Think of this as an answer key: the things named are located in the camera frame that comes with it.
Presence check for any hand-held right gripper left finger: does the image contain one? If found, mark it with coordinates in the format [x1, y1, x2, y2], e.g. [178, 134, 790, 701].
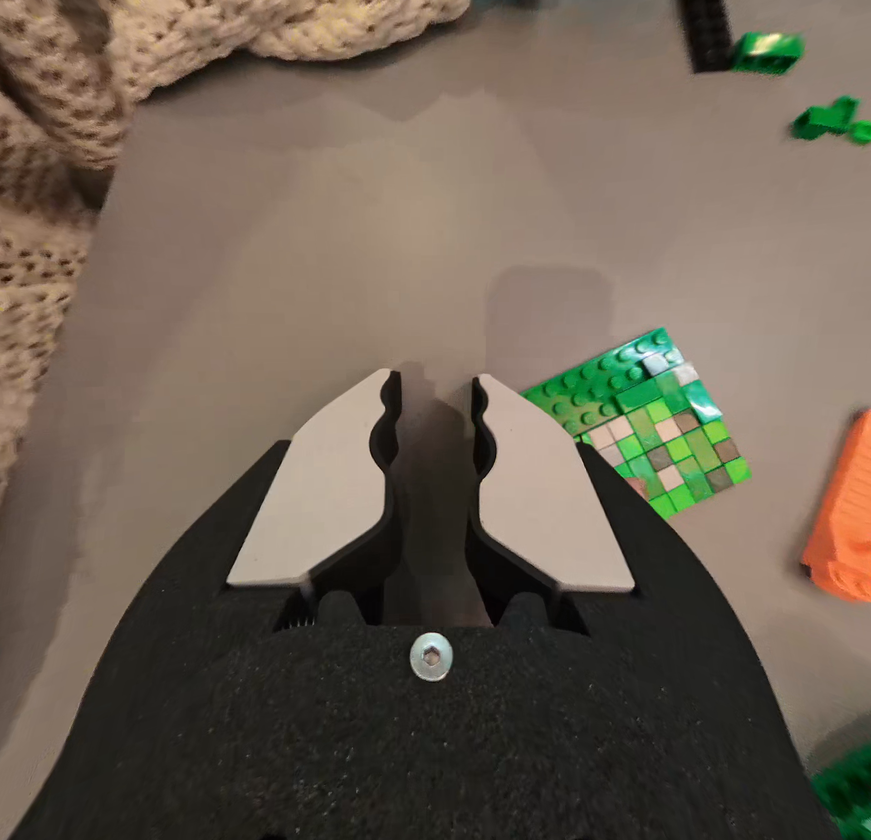
[226, 368, 404, 591]

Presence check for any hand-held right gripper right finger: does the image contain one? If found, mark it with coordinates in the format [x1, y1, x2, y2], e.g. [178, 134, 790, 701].
[466, 373, 636, 592]

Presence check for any green lego mosaic plate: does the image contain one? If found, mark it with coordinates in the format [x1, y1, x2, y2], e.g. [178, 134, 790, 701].
[520, 328, 753, 523]

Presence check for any green lego assembly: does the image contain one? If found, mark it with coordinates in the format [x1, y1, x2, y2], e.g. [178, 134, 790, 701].
[813, 750, 871, 840]

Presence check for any black lego brick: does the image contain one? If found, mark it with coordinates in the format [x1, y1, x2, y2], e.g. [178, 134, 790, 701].
[677, 0, 737, 74]

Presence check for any orange ribbed plastic object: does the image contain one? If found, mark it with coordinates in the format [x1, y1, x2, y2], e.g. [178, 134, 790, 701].
[802, 408, 871, 603]

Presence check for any cream knit sweater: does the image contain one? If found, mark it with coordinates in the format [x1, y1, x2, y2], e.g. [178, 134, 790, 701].
[0, 0, 137, 494]

